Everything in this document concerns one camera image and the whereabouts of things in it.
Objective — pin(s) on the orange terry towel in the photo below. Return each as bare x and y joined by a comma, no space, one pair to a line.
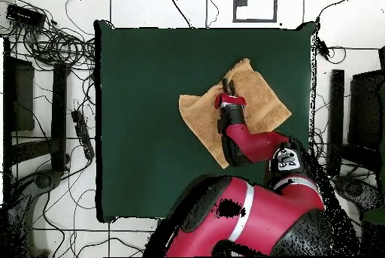
264,101

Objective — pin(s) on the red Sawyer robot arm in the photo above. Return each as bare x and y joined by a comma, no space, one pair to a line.
255,146

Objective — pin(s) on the dark green tablecloth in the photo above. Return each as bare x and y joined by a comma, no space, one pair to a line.
135,89

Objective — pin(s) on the black power adapter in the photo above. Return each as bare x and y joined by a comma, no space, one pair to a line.
323,49

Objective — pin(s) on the black upright bar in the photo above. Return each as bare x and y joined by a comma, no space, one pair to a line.
336,119
59,113

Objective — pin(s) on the dark cabinet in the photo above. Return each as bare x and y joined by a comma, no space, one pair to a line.
365,110

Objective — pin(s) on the black power strip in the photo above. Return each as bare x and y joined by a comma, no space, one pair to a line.
81,133

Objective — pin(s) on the grey stand foot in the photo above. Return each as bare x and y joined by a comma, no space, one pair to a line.
352,188
45,179

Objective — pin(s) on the dark brown box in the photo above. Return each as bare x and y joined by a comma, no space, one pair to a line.
24,95

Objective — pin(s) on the black electronics box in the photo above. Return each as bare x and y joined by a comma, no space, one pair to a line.
25,15

